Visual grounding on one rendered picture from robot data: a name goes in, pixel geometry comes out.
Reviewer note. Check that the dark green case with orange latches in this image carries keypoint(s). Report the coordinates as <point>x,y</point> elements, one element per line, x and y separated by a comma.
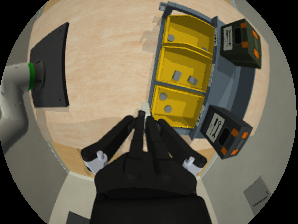
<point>241,44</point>

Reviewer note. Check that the yellow open-front bin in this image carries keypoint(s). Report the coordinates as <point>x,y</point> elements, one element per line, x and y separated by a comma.
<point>186,61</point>
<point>195,32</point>
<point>185,108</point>

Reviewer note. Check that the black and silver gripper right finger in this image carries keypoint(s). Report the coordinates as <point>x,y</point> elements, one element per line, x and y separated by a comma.
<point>178,148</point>

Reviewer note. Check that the grey disc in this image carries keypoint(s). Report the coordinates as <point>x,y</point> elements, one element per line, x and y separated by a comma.
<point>163,96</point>
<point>168,108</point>

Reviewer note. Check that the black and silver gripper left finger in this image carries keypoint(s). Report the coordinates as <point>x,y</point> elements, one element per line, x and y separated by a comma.
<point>95,155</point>

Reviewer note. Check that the dark grey case with orange patches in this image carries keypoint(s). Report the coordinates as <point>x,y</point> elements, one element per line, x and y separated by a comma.
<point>226,132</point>

